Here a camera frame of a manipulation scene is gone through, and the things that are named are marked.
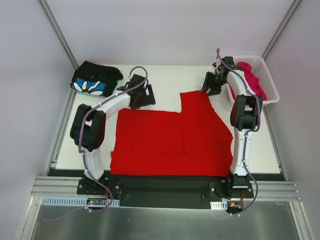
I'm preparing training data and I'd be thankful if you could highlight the crumpled magenta t shirt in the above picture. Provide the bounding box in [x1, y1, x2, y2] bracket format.
[236, 61, 267, 101]

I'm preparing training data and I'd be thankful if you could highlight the left white cable duct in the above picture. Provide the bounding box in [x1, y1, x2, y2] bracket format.
[42, 196, 120, 208]

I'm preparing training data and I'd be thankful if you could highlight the black flower t shirt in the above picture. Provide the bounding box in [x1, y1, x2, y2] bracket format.
[70, 61, 124, 97]

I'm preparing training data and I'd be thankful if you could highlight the red t shirt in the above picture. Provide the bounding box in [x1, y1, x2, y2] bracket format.
[110, 91, 233, 177]

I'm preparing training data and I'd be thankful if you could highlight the right white cable duct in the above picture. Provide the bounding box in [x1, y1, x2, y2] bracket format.
[210, 201, 228, 211]

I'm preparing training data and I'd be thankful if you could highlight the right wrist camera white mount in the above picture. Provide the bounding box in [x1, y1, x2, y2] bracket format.
[212, 59, 224, 75]

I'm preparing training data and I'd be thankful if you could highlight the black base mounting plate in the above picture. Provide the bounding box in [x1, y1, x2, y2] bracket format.
[48, 168, 286, 208]

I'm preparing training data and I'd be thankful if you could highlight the white plastic basket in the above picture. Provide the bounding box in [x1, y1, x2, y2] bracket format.
[233, 55, 280, 107]

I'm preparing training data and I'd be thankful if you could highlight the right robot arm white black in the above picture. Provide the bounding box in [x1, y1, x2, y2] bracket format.
[200, 56, 263, 198]

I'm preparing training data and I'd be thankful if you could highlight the aluminium front frame rail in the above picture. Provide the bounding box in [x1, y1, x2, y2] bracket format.
[31, 176, 302, 202]

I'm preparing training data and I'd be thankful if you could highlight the aluminium corner post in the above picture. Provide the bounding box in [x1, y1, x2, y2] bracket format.
[261, 0, 303, 60]
[37, 0, 79, 70]

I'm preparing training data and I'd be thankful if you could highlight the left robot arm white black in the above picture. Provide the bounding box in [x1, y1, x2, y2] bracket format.
[70, 74, 156, 195]

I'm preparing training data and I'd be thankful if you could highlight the left aluminium corner post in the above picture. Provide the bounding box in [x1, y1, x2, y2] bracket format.
[37, 0, 79, 70]

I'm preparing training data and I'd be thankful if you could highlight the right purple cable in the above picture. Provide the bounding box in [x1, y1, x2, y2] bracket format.
[216, 47, 262, 218]

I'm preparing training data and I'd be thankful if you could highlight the right aluminium corner post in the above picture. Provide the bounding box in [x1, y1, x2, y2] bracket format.
[261, 0, 303, 60]

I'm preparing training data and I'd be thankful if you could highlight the white cable duct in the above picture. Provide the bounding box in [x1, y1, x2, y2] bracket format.
[210, 201, 228, 211]
[42, 196, 120, 208]

